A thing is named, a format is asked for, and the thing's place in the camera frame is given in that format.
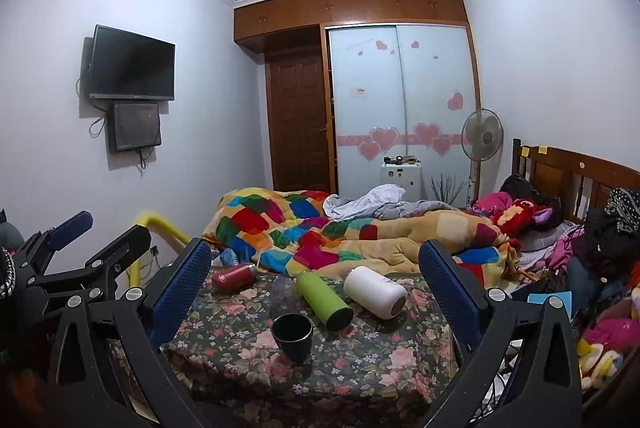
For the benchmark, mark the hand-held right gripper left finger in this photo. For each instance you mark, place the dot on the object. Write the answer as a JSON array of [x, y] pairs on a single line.
[[184, 293]]

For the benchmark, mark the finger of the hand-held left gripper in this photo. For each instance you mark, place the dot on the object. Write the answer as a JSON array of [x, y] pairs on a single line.
[[122, 242], [71, 228]]

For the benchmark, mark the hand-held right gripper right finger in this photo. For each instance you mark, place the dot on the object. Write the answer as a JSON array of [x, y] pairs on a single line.
[[450, 295]]

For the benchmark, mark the white cup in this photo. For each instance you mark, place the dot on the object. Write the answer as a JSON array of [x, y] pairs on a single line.
[[375, 292]]

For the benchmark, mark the clear glass cup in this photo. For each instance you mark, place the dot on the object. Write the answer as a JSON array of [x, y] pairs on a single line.
[[284, 295]]

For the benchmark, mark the black cup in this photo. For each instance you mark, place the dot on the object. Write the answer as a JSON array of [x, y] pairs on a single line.
[[292, 339]]

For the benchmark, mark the red bottle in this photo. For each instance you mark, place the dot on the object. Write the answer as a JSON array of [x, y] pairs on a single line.
[[232, 277]]

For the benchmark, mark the pink clothing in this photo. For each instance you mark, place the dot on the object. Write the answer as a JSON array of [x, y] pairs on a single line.
[[491, 203]]

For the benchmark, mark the dried twigs bundle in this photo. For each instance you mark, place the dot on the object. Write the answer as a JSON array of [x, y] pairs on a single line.
[[447, 192]]

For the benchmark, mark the red plush toy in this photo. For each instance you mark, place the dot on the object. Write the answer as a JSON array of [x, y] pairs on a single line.
[[520, 215]]

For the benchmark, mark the small black monitor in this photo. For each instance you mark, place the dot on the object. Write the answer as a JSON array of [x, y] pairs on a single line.
[[135, 125]]

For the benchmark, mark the grey crumpled cloth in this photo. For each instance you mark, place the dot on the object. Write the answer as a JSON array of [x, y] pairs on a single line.
[[372, 203]]

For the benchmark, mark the small white cabinet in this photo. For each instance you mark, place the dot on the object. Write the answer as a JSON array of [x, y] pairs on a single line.
[[401, 180]]

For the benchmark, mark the black bag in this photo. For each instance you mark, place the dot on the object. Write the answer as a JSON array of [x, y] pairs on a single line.
[[517, 188]]

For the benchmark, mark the green bottle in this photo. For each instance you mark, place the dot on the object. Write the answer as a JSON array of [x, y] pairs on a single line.
[[323, 300]]

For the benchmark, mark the colourful patchwork quilt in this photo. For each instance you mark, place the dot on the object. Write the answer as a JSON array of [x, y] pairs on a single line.
[[300, 233]]

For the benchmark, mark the pink plush toy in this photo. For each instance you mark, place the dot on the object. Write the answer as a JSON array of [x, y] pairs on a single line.
[[607, 335]]

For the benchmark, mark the yellow and white plush toy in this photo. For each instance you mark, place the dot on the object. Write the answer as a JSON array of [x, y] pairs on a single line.
[[597, 365]]

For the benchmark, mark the white standing fan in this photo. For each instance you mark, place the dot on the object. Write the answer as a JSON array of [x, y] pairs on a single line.
[[482, 132]]

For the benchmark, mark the wooden bed headboard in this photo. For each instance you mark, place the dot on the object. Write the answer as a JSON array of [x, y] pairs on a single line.
[[565, 170]]

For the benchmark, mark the pile of black clothing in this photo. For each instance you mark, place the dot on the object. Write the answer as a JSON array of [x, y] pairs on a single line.
[[612, 228]]

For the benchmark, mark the wooden wardrobe with sliding doors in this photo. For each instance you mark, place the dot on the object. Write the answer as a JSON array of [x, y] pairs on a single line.
[[400, 108]]

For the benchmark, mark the brown wooden door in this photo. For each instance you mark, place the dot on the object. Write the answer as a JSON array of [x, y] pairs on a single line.
[[299, 123]]

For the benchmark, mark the yellow padded rail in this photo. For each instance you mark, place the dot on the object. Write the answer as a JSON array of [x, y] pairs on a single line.
[[160, 225]]

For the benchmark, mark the wall-mounted black television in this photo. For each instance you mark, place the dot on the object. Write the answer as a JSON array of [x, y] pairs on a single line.
[[130, 63]]

